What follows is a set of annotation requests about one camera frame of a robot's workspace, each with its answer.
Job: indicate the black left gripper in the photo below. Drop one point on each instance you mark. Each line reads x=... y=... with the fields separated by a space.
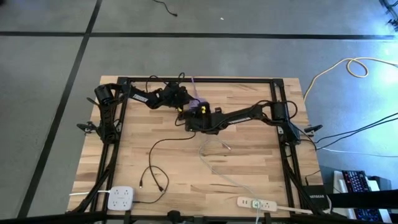
x=175 y=93

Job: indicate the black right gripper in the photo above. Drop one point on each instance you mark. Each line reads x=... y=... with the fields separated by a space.
x=199 y=123

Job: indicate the purple round power strip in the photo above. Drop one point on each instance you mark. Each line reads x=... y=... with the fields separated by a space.
x=196 y=102

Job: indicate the green USB wall charger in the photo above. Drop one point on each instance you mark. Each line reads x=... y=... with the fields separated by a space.
x=256 y=204

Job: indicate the white square power strip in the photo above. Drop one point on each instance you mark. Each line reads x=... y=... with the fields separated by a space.
x=120 y=197

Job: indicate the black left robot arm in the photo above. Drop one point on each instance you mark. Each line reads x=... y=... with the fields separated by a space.
x=143 y=98

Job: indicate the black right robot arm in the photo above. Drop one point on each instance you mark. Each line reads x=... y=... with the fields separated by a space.
x=242 y=118

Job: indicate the black clamp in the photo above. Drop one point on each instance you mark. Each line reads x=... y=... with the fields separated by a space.
x=85 y=127
x=314 y=128

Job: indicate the white long power strip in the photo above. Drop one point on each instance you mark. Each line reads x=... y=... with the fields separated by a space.
x=270 y=205

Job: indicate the black Netgear box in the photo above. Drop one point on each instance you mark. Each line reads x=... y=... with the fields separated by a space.
x=315 y=197

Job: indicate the black backlit keyboard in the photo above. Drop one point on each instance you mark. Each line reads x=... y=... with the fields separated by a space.
x=356 y=182

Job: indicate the black stand legs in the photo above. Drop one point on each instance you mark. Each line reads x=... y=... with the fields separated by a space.
x=392 y=21

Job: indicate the black aluminium table frame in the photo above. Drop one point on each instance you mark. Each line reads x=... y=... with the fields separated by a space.
x=217 y=80

